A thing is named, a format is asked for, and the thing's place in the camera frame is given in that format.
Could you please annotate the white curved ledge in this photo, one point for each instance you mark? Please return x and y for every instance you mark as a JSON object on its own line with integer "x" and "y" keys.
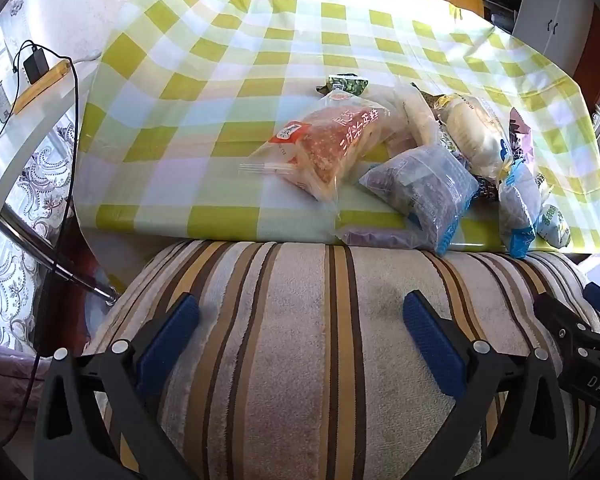
{"x": 25, "y": 140}

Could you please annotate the yellow green checked tablecloth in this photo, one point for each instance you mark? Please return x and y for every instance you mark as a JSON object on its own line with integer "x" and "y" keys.
{"x": 230, "y": 60}

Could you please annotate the orange bread packet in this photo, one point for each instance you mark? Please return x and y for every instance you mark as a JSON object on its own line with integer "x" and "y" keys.
{"x": 325, "y": 145}

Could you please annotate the white round bread packet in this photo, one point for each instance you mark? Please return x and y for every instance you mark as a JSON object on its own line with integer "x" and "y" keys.
{"x": 472, "y": 130}

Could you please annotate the wooden strip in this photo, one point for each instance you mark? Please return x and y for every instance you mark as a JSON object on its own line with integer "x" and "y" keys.
{"x": 40, "y": 87}

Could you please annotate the black charger adapter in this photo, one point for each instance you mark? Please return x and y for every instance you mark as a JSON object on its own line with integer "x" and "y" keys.
{"x": 36, "y": 64}

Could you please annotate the purple white snack packet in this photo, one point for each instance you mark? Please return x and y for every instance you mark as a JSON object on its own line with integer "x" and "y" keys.
{"x": 522, "y": 142}

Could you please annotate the metal pole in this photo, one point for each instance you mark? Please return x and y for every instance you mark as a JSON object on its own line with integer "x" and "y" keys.
{"x": 45, "y": 250}

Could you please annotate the lace patterned curtain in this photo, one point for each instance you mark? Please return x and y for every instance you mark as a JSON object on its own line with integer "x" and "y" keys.
{"x": 10, "y": 285}

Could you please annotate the white cabinet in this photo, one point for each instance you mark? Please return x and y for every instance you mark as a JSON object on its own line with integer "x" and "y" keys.
{"x": 555, "y": 10}

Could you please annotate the green white snack packet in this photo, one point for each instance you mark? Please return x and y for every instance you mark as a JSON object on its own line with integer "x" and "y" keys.
{"x": 552, "y": 225}

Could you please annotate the dark blue snack packet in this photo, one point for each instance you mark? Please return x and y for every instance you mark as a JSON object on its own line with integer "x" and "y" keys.
{"x": 486, "y": 187}

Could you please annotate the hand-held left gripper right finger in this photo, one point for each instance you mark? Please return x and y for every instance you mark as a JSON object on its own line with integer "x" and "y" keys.
{"x": 432, "y": 345}

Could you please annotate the blue white snack packet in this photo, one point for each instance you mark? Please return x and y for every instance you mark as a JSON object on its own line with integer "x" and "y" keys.
{"x": 517, "y": 200}

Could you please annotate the pink cloth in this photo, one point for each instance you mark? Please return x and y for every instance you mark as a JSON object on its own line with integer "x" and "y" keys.
{"x": 5, "y": 385}

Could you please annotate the small dark green snack packet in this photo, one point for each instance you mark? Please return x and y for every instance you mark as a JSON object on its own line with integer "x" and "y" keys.
{"x": 347, "y": 84}

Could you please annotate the purple snack packet blue edge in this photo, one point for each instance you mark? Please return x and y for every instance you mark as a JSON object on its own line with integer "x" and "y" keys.
{"x": 420, "y": 190}

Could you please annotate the clear packet with white roll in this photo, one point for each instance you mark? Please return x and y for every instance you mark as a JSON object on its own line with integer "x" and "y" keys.
{"x": 417, "y": 115}

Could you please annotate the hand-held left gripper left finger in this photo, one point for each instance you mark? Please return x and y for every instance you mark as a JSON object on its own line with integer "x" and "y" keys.
{"x": 172, "y": 340}

